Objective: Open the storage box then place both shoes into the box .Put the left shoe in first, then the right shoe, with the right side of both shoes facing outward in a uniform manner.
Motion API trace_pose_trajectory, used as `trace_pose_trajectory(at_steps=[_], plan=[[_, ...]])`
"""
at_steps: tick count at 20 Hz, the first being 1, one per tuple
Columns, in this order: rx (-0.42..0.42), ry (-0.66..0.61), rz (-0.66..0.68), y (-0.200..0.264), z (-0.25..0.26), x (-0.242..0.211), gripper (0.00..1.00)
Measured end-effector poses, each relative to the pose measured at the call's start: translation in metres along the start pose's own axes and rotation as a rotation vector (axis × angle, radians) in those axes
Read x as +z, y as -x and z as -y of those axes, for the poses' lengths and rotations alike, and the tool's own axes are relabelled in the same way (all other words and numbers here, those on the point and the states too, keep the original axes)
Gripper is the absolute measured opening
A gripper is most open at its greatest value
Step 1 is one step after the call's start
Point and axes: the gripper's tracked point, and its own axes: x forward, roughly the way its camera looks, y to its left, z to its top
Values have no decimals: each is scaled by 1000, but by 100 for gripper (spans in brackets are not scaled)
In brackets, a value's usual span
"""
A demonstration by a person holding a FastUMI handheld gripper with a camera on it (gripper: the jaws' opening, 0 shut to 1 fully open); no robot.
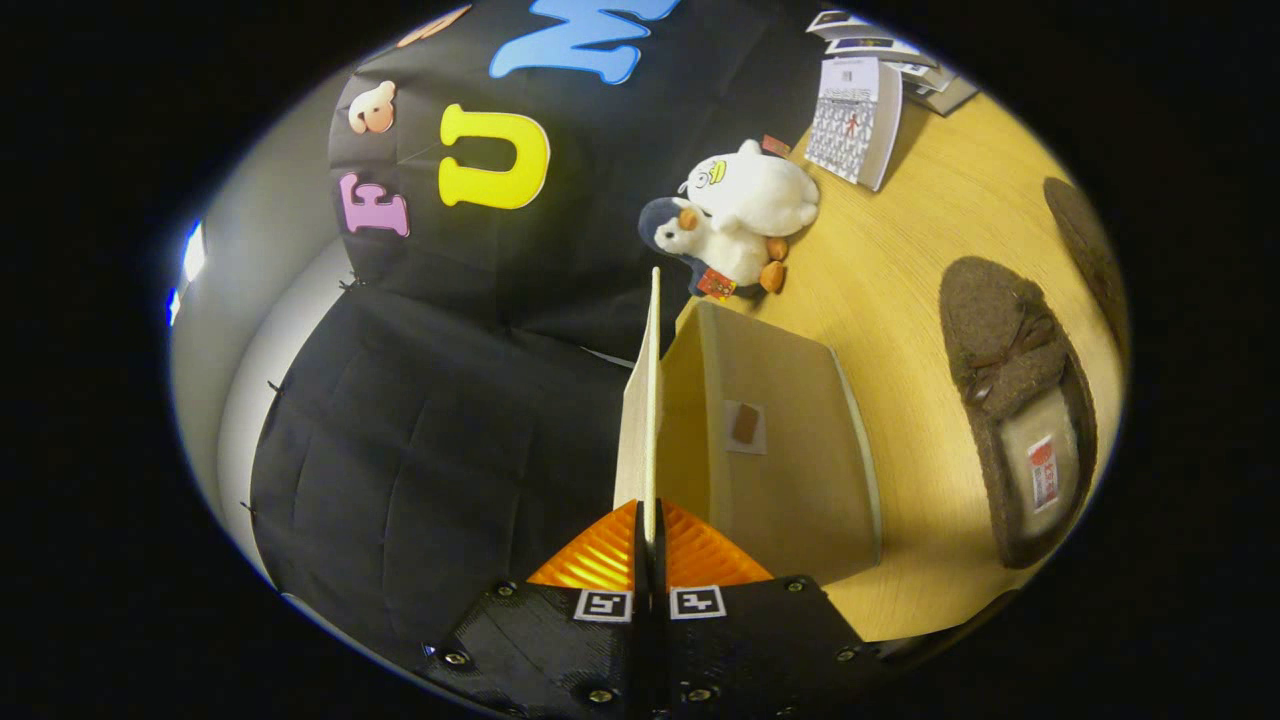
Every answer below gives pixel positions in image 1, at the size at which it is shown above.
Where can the penguin plush toy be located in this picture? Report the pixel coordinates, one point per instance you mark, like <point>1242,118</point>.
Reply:
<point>735,255</point>

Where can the white duck plush toy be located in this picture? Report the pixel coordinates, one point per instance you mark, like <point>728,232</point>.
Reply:
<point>760,190</point>

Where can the small ceiling light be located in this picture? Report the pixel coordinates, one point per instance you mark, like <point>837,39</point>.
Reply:
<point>194,252</point>

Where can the white book patterned cover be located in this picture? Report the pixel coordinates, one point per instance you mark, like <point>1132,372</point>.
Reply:
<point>850,120</point>

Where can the white paperback book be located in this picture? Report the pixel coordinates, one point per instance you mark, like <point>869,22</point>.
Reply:
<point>925,75</point>

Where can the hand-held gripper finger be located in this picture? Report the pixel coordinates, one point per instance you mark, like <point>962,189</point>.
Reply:
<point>640,650</point>
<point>662,650</point>

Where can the grey paperback book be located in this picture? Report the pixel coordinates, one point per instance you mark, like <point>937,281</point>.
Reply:
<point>950,97</point>

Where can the beige fabric storage box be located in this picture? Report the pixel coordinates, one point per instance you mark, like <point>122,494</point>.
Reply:
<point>780,480</point>

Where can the brown fuzzy shoe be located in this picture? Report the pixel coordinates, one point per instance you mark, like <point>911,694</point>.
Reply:
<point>1010,350</point>
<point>1090,250</point>

